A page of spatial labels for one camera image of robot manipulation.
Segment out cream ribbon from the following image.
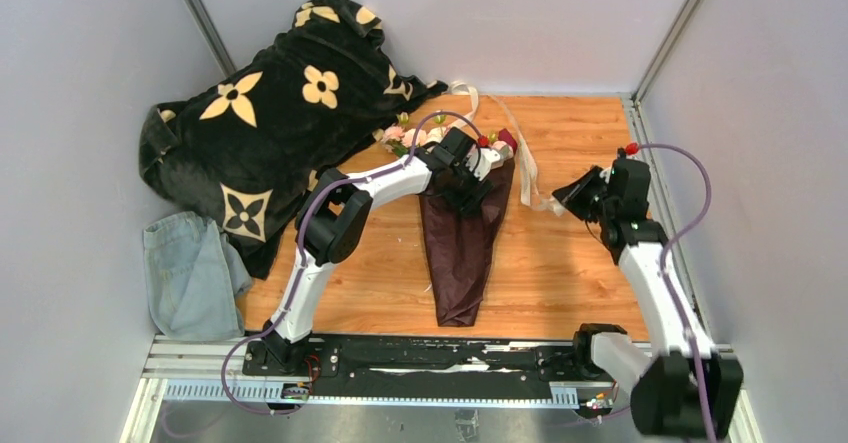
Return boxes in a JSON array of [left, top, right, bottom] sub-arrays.
[[448, 81, 566, 217]]

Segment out dark red wrapping paper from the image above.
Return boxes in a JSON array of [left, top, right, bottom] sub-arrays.
[[419, 157, 515, 327]]

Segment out pink fake flower stem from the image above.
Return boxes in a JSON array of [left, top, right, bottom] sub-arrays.
[[380, 112, 415, 157], [489, 129, 517, 159]]

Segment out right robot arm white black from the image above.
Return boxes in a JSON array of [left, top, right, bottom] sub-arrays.
[[552, 155, 744, 442]]

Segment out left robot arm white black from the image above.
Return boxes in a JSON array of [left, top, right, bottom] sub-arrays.
[[262, 128, 503, 374]]

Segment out black blanket cream flowers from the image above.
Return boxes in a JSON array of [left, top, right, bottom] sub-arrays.
[[138, 0, 448, 279]]

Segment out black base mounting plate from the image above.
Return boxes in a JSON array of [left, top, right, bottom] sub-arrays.
[[242, 333, 613, 403]]

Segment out light blue denim cloth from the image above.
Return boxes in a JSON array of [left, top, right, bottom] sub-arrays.
[[143, 211, 253, 343]]

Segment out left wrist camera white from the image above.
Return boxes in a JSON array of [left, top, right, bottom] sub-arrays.
[[466, 146, 514, 181]]

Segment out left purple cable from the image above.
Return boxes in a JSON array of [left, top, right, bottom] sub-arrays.
[[220, 109, 495, 417]]

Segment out aluminium frame rail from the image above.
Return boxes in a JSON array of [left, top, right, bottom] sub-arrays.
[[119, 333, 763, 443]]

